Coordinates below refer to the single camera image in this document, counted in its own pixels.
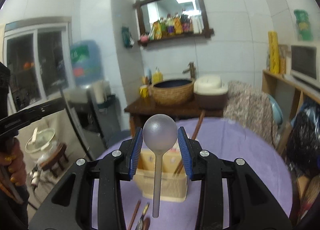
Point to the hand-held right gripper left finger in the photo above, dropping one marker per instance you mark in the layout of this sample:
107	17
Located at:
136	152

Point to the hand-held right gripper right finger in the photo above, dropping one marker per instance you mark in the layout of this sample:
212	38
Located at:
185	152

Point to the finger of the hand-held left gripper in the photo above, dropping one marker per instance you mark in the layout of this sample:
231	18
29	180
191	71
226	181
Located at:
37	113

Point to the brown wooden chopstick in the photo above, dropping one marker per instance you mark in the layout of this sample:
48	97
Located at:
178	168
200	120
135	213

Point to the grey spoon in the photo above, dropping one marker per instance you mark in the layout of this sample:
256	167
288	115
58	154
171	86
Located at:
159	130

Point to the cream perforated utensil basket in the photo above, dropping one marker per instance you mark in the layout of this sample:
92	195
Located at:
170	185

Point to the dark chopstick with gold end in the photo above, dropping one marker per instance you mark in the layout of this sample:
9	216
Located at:
143	213

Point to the person's left hand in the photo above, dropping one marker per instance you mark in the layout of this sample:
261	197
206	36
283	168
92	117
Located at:
17	165

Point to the beige cover cloth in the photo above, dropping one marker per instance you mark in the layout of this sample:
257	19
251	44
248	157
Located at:
57	122

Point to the white cooking pot with lid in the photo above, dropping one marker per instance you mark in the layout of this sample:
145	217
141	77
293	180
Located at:
40	140

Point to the purple floral tablecloth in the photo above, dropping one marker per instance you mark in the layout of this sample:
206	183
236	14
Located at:
225	145

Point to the thin dark curved rod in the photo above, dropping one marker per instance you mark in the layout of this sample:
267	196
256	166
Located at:
77	127

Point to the dark wooden washstand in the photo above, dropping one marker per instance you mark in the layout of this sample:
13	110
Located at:
140	110

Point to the grey water dispenser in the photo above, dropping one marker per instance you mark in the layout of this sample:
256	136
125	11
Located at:
82	115

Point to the clear plastic bag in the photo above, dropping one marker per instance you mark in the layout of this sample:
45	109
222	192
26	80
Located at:
45	158

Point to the sliding window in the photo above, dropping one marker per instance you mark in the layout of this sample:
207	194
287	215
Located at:
47	65

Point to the small dark wooden stool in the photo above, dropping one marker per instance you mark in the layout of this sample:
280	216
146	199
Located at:
55	160

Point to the dark blue cup holder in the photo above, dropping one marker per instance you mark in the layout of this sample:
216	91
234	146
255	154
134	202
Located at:
108	100

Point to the wicker pattern wash basin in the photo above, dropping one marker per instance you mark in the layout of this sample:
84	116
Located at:
172	93

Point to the yellow toothbrush cup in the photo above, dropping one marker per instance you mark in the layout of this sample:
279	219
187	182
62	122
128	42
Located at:
144	92

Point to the white paper cup tube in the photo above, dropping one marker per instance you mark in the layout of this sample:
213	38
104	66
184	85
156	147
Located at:
98	92

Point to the white and brown rice cooker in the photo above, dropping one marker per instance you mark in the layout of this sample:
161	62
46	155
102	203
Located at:
210	92

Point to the white and red hair dryer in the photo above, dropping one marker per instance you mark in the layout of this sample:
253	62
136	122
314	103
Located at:
35	178

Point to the blue water jug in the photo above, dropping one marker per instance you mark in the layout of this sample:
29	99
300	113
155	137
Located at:
86	62

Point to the mottled knit blanket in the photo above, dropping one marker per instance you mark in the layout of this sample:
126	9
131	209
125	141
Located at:
250	110

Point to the yellow pump soap bottle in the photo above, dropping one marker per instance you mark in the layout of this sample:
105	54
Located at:
158	76

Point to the bronze faucet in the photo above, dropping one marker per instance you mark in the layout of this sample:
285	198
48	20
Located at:
190	70

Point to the light blue plastic basin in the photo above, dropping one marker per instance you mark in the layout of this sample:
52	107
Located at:
276	110

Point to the light wooden shelf unit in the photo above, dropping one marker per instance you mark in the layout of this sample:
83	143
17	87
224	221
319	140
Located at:
271	82

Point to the green hanging packet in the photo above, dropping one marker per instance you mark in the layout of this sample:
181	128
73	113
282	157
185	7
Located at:
127	37

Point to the black plastic bag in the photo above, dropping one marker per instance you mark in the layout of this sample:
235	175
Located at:
305	135

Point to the row of condiment bottles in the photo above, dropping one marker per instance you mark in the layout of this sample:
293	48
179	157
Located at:
175	25

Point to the yellow printed tube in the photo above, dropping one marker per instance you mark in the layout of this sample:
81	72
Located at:
273	52

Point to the beige box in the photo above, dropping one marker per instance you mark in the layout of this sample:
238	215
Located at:
282	60

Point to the white microwave oven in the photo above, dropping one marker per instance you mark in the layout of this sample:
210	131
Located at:
303	61

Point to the green noodle cup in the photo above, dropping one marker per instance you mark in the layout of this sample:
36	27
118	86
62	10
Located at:
304	32
302	17

